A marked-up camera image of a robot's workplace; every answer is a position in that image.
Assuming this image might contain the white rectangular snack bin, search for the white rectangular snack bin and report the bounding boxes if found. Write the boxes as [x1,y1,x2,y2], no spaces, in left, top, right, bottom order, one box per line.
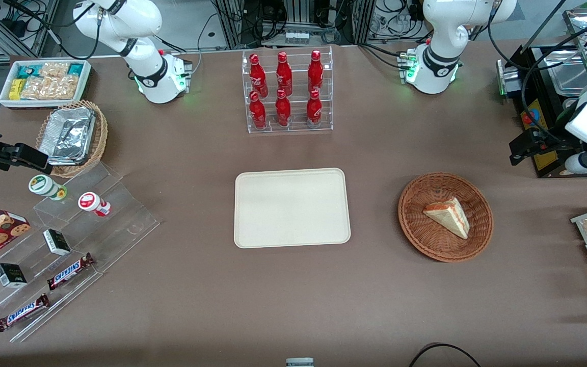
[0,59,93,110]

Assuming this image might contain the green capped yogurt bottle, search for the green capped yogurt bottle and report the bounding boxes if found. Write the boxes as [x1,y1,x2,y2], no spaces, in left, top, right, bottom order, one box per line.
[29,174,68,201]

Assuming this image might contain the tan oval wicker basket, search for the tan oval wicker basket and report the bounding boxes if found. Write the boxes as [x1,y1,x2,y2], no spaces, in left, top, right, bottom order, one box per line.
[35,100,109,178]

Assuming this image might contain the round brown wicker basket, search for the round brown wicker basket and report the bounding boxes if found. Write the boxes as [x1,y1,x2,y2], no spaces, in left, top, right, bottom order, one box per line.
[398,172,494,263]

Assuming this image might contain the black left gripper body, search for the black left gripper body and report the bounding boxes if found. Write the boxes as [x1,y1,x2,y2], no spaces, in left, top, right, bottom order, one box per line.
[546,127,579,153]

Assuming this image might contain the aluminium frame rack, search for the aluminium frame rack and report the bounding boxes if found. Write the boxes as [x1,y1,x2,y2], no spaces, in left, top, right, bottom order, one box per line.
[212,0,376,49]

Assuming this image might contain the beige rectangular plastic tray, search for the beige rectangular plastic tray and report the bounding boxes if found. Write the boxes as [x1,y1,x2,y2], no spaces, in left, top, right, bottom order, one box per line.
[234,168,351,249]

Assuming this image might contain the black cable loop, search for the black cable loop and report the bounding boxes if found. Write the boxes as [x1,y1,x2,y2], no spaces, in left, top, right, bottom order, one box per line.
[408,343,483,367]

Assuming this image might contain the black food warmer appliance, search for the black food warmer appliance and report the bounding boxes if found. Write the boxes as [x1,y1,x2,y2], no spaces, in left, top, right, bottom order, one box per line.
[497,8,587,179]

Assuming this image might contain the triangular sandwich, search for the triangular sandwich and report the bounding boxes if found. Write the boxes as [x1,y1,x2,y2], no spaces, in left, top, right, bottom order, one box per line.
[422,197,470,240]

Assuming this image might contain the clear acrylic bottle rack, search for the clear acrylic bottle rack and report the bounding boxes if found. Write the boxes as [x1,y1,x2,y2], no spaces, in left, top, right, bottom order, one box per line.
[242,46,334,134]

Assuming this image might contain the small clear cracker bag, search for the small clear cracker bag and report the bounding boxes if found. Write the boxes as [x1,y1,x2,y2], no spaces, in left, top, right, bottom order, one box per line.
[39,62,70,78]

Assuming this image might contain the red capped yogurt bottle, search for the red capped yogurt bottle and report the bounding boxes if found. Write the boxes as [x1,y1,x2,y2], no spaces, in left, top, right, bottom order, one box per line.
[78,192,112,217]

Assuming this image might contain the large clear cracker bag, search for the large clear cracker bag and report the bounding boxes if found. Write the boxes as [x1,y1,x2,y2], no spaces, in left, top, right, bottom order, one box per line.
[21,76,78,100]

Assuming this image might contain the small black carton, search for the small black carton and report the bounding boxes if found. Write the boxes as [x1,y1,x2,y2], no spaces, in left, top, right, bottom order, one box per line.
[43,229,71,256]
[0,263,28,289]

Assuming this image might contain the red cola bottle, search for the red cola bottle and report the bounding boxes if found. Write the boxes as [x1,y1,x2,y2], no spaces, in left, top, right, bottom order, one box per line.
[275,89,291,127]
[306,89,323,128]
[308,50,324,95]
[249,54,269,98]
[250,91,267,130]
[276,51,293,97]

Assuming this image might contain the clear acrylic stepped display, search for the clear acrylic stepped display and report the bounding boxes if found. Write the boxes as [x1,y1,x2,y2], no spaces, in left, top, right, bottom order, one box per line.
[0,162,161,343]

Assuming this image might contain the silver foil container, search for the silver foil container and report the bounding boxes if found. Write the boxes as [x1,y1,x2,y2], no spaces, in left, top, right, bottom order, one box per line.
[39,107,96,166]

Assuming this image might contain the Snickers chocolate bar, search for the Snickers chocolate bar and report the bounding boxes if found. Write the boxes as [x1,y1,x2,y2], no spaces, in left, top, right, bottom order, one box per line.
[0,294,50,333]
[47,253,95,291]

